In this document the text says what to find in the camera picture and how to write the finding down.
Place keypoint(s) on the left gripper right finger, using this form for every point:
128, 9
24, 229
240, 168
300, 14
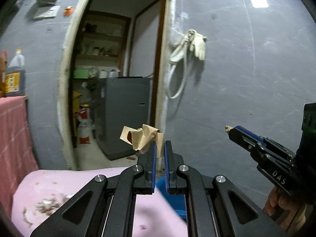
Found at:
214, 205

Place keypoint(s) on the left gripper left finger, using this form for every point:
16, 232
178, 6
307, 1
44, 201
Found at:
104, 206

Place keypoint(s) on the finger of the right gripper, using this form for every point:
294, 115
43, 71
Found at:
244, 141
248, 133

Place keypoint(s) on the brown paper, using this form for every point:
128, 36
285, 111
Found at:
141, 138

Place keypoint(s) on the person's right hand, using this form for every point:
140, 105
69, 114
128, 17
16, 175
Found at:
293, 217

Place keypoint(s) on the blue plastic bucket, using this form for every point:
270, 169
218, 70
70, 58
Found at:
177, 197

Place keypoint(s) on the red white bottle on floor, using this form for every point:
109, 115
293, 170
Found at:
85, 125

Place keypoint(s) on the white rubber gloves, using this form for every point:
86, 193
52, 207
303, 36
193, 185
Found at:
190, 42

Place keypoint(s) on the red checked counter cloth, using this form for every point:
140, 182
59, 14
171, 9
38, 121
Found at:
17, 158

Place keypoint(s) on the green box on shelf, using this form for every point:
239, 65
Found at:
81, 74

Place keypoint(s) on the large oil jug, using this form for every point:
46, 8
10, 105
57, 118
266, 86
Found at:
15, 76

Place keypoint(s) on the wooden door frame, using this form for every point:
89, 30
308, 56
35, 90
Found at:
160, 103

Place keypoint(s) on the orange wall hook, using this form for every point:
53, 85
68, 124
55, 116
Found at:
68, 11

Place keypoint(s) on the white wall socket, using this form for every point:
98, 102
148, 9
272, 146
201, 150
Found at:
46, 12

